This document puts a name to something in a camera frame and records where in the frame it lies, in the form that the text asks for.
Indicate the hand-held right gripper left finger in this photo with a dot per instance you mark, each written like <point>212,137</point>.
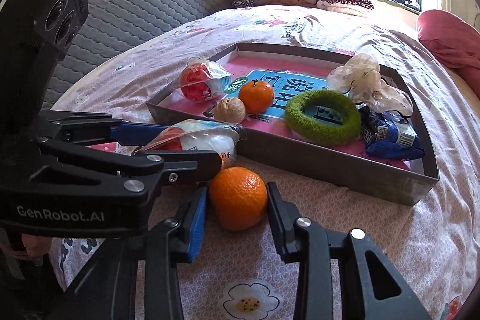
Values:
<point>198,226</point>

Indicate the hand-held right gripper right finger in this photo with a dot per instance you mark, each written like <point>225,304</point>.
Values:
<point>277,226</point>

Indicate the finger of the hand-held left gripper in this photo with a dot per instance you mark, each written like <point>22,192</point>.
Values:
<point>195,164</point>
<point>138,132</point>

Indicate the white and orange snack packet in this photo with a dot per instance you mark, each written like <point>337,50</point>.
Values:
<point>210,140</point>

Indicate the orange mandarin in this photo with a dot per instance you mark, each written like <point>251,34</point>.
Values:
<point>257,97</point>
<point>238,198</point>

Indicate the brown walnut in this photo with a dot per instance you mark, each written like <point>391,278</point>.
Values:
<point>229,110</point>

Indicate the red and white snack packet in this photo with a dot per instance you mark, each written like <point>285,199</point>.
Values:
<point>195,84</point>

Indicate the shallow grey cardboard box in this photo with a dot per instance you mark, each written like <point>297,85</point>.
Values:
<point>337,170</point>

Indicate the blue snack packet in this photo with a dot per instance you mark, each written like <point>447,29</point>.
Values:
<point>390,140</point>

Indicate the white plastic bag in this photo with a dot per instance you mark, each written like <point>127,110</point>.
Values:
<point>356,72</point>

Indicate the green windowsill cushion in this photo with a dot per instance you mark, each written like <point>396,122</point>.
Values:
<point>375,1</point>

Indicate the pink quilted blanket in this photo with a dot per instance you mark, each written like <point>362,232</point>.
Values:
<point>474,84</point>

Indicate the pink pillow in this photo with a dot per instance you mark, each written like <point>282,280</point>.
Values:
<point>450,39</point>

